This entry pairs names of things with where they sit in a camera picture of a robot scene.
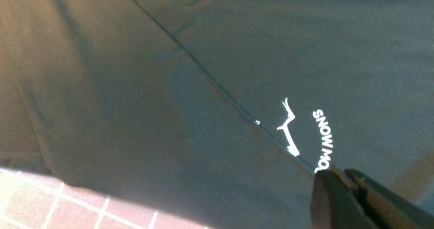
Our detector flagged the dark gray long-sleeve top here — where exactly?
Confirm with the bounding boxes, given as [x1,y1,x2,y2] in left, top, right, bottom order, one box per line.
[1,0,434,229]

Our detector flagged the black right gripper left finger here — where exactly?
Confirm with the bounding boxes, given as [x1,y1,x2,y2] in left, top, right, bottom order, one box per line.
[310,170,378,229]

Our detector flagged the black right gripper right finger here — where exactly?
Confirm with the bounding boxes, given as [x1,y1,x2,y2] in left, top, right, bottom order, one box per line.
[344,169,434,229]

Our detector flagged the pink grid-pattern table mat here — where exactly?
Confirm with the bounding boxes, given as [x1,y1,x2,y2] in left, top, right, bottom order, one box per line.
[1,169,205,229]

